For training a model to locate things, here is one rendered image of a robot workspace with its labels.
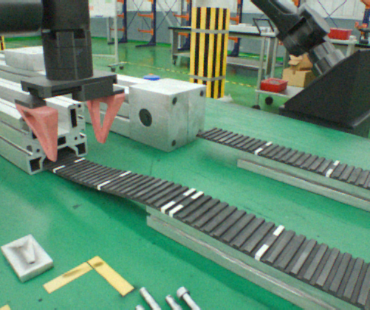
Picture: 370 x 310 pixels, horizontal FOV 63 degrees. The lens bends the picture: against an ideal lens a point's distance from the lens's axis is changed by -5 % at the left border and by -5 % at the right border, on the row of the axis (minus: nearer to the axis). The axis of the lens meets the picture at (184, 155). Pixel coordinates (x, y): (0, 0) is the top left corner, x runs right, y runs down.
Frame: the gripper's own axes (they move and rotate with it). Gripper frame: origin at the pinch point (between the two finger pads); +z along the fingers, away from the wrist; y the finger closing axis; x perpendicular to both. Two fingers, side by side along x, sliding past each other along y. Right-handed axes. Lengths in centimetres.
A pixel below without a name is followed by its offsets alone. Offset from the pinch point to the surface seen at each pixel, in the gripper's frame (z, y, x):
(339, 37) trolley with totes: -4, -307, -38
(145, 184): 1.5, -0.3, 12.3
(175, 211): 0.8, 2.3, 18.9
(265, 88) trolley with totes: 55, -297, -103
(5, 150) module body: 2.6, 5.1, -12.1
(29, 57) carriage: -6.9, -13.6, -38.6
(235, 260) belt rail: 3.5, 1.8, 25.3
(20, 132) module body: -1.8, 5.0, -5.7
